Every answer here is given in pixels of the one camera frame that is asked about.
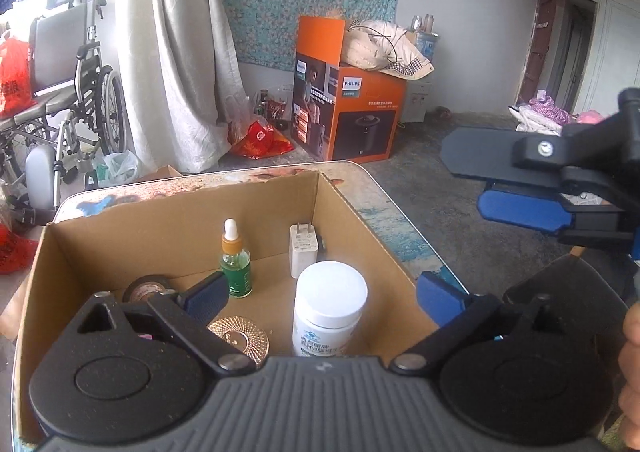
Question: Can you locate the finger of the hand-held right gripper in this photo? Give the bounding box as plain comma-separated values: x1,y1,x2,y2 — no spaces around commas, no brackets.
476,167,637,247
440,113,628,181

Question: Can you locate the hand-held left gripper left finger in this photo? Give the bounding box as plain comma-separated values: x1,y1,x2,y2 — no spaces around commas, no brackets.
74,271,257,377

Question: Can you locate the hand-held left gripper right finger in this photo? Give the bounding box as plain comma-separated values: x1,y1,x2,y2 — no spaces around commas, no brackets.
391,271,563,377

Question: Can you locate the green dropper bottle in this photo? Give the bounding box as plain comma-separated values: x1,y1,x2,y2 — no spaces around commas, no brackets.
220,218,253,300

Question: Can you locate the black jar with gold lid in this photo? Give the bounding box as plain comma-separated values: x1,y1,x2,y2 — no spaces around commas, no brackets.
207,316,271,369

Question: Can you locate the black electrical tape roll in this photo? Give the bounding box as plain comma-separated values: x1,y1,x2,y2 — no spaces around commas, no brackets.
122,275,177,303

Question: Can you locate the brown cardboard box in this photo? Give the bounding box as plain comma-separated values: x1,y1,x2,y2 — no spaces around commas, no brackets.
12,171,467,444

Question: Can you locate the white charger plug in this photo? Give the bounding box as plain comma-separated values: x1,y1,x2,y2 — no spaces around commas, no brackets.
289,222,321,279

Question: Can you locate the white vitamin bottle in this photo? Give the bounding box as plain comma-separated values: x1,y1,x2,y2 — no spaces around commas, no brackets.
292,261,369,359

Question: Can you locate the person's right hand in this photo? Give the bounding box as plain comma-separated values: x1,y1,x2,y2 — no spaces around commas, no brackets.
617,302,640,433

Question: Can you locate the pink cloth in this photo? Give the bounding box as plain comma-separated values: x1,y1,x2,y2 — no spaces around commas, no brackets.
575,108,609,126

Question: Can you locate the purple cloth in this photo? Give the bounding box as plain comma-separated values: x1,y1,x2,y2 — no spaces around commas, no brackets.
530,91,573,125

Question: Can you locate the white water dispenser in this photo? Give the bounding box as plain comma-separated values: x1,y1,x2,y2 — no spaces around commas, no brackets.
399,77,432,124

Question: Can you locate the blue water jug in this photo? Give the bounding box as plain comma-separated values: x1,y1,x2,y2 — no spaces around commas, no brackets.
412,15,442,59

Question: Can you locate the orange appliance box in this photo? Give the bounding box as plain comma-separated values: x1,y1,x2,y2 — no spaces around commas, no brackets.
291,16,407,163

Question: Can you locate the brown wooden door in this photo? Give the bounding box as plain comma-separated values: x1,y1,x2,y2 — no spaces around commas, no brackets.
520,0,562,99

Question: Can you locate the white cloth bag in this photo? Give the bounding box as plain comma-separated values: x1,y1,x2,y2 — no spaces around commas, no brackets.
345,20,434,81

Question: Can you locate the white door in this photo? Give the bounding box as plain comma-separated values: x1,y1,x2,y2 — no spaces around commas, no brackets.
582,0,640,113

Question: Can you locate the white plastic bag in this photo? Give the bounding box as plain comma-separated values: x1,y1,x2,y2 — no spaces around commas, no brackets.
92,149,142,186

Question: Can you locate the red snack bag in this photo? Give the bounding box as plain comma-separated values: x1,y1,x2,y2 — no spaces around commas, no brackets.
229,119,294,159

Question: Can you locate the red plastic bag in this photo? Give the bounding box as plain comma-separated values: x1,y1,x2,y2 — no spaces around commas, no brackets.
0,225,39,276
0,32,37,115

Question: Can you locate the white curtain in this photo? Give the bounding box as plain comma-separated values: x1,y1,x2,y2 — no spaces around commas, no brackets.
115,0,247,174

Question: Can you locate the grey wheelchair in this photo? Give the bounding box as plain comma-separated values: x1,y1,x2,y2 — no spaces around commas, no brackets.
0,0,132,213

